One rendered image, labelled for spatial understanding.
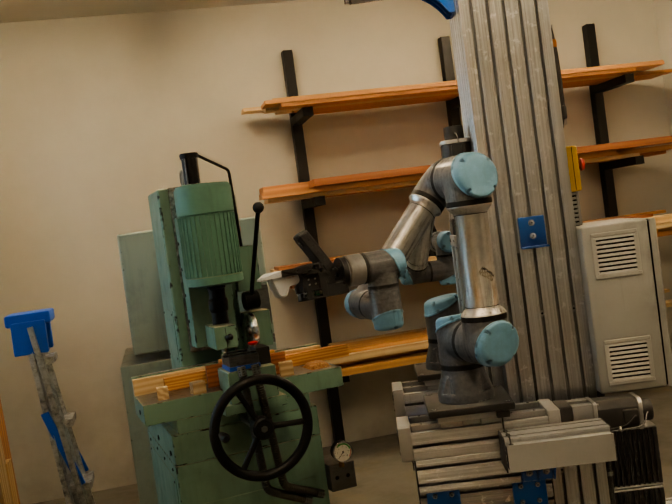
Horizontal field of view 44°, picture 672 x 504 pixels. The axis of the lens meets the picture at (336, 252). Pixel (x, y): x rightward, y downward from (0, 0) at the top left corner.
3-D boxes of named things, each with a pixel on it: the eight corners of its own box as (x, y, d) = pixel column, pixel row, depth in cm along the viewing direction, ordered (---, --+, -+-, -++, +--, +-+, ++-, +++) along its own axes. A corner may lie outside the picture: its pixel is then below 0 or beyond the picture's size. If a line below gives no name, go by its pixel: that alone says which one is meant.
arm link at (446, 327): (468, 355, 230) (462, 307, 230) (496, 360, 218) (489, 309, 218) (431, 363, 226) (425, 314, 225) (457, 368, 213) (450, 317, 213)
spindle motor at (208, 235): (192, 290, 243) (178, 185, 242) (182, 288, 260) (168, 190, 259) (250, 281, 249) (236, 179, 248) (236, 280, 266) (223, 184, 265)
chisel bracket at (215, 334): (217, 355, 249) (213, 327, 249) (207, 351, 262) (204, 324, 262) (241, 351, 252) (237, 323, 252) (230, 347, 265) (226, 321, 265)
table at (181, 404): (149, 433, 221) (146, 411, 221) (135, 414, 250) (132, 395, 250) (356, 389, 242) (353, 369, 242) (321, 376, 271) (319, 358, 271)
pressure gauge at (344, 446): (335, 471, 243) (331, 443, 243) (331, 468, 247) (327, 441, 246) (355, 466, 245) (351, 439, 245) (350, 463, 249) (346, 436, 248)
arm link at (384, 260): (411, 280, 198) (406, 245, 197) (370, 288, 194) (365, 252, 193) (396, 280, 205) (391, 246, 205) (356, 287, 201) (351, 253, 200)
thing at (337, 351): (165, 391, 248) (164, 378, 248) (164, 390, 250) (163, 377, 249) (349, 355, 269) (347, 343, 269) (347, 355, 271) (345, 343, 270)
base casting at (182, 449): (174, 467, 233) (169, 436, 233) (146, 430, 287) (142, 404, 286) (322, 433, 249) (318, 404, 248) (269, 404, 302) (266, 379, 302)
